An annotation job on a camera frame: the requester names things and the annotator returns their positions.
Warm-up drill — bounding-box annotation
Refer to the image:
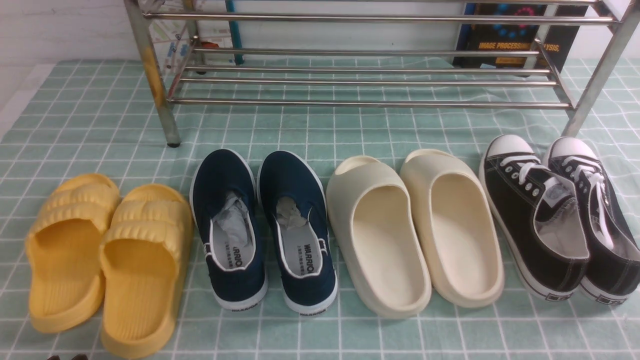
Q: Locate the yellow slide sandal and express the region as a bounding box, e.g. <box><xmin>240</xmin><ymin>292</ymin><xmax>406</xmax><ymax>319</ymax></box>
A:
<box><xmin>25</xmin><ymin>173</ymin><xmax>121</xmax><ymax>334</ymax></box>
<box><xmin>99</xmin><ymin>183</ymin><xmax>194</xmax><ymax>359</ymax></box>

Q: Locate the left yellow slide sandal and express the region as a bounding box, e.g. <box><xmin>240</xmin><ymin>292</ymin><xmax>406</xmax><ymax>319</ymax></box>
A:
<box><xmin>25</xmin><ymin>173</ymin><xmax>121</xmax><ymax>334</ymax></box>

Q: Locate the teal pole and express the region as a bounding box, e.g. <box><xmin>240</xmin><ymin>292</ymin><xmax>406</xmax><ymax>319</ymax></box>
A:
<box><xmin>224</xmin><ymin>0</ymin><xmax>245</xmax><ymax>66</ymax></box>

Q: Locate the cream foam slide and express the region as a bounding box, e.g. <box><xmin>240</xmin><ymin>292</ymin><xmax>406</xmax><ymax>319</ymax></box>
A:
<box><xmin>326</xmin><ymin>155</ymin><xmax>432</xmax><ymax>319</ymax></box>
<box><xmin>399</xmin><ymin>149</ymin><xmax>505</xmax><ymax>308</ymax></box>

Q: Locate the dark image processing book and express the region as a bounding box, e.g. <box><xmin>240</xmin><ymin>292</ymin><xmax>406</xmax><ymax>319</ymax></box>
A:
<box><xmin>452</xmin><ymin>3</ymin><xmax>579</xmax><ymax>71</ymax></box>

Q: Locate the right yellow slide sandal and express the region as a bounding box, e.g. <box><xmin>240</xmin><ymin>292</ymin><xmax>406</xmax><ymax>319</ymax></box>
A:
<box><xmin>99</xmin><ymin>183</ymin><xmax>194</xmax><ymax>359</ymax></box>

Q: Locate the green checkered tablecloth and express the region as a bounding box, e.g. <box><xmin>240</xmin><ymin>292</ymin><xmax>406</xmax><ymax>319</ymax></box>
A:
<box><xmin>0</xmin><ymin>60</ymin><xmax>639</xmax><ymax>360</ymax></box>

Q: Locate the right cream foam slide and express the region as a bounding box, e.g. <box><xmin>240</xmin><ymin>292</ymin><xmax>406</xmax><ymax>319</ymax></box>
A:
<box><xmin>399</xmin><ymin>149</ymin><xmax>505</xmax><ymax>308</ymax></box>

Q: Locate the left cream foam slide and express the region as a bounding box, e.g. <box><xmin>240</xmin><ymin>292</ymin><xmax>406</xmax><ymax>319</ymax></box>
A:
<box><xmin>326</xmin><ymin>155</ymin><xmax>432</xmax><ymax>319</ymax></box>

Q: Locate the black canvas sneaker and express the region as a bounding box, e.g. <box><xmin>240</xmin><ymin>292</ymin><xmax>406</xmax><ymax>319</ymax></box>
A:
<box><xmin>542</xmin><ymin>136</ymin><xmax>640</xmax><ymax>306</ymax></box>
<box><xmin>478</xmin><ymin>134</ymin><xmax>590</xmax><ymax>302</ymax></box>

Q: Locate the colourful map poster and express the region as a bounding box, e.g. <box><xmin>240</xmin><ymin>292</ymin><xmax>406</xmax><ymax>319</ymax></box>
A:
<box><xmin>149</xmin><ymin>0</ymin><xmax>235</xmax><ymax>76</ymax></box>

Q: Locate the right navy slip-on shoe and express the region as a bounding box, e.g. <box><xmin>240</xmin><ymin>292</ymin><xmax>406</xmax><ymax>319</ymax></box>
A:
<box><xmin>256</xmin><ymin>150</ymin><xmax>338</xmax><ymax>316</ymax></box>

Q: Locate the dark object at bottom edge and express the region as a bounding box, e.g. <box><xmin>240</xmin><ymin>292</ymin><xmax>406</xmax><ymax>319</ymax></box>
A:
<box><xmin>46</xmin><ymin>353</ymin><xmax>89</xmax><ymax>360</ymax></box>

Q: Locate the metal shoe rack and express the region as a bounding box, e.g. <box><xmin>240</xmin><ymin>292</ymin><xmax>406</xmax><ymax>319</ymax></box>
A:
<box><xmin>124</xmin><ymin>0</ymin><xmax>639</xmax><ymax>148</ymax></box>

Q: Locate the navy slip-on shoe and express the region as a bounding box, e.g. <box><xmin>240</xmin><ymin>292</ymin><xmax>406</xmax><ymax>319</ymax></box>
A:
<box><xmin>189</xmin><ymin>148</ymin><xmax>268</xmax><ymax>312</ymax></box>
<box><xmin>256</xmin><ymin>150</ymin><xmax>338</xmax><ymax>316</ymax></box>

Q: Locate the left navy slip-on shoe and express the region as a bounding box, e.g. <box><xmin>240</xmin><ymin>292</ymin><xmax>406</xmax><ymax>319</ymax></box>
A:
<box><xmin>189</xmin><ymin>148</ymin><xmax>268</xmax><ymax>312</ymax></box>

